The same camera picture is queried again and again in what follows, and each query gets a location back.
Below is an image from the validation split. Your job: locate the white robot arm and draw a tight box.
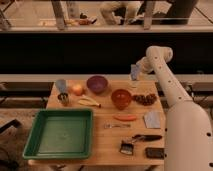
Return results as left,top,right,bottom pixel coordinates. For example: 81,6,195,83
137,46,213,171

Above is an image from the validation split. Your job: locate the bunch of dark grapes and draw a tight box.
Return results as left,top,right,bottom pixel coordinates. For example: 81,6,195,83
132,94,157,106

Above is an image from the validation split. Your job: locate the blue plastic cup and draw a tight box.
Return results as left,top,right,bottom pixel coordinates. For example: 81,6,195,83
55,79,67,93

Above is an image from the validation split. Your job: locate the orange carrot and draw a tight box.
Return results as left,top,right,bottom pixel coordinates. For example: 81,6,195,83
113,115,137,122

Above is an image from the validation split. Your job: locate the green plastic tray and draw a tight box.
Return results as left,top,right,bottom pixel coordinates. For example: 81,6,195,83
23,109,93,160

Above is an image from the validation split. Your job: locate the purple bowl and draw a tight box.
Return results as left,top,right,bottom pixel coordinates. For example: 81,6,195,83
86,75,108,94

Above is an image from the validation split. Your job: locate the small metal cup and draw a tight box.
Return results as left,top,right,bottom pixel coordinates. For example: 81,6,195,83
57,93,69,106

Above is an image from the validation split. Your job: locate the orange paper cup bowl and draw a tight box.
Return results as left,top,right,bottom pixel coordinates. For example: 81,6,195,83
111,89,132,110

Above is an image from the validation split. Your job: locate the yellow banana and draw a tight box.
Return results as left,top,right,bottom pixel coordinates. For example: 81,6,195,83
78,97,101,107

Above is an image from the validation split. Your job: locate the silver fork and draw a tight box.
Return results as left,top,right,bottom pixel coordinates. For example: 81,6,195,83
104,124,131,129

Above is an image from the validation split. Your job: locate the blue-grey sponge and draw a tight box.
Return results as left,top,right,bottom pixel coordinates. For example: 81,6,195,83
130,64,140,81

